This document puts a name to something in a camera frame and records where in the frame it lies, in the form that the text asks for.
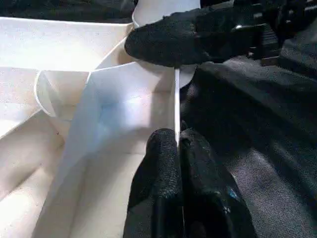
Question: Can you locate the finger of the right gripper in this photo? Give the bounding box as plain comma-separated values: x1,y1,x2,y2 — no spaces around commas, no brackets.
124,9,259,68

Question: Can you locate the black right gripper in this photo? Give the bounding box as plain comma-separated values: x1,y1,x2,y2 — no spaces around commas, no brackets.
233,0,317,67

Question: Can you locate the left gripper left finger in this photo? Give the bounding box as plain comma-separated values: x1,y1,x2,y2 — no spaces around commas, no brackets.
124,128,185,238

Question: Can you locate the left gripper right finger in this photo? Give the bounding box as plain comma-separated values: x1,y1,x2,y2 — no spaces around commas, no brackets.
179,128,258,238

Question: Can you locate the white plastic table leg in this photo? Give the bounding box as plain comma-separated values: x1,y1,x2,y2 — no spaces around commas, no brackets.
133,0,201,28

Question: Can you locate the white plastic table top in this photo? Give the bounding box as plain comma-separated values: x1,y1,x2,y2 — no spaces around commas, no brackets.
0,17,196,238

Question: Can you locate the black mat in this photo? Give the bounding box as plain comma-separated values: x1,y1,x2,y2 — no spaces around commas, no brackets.
0,0,317,238

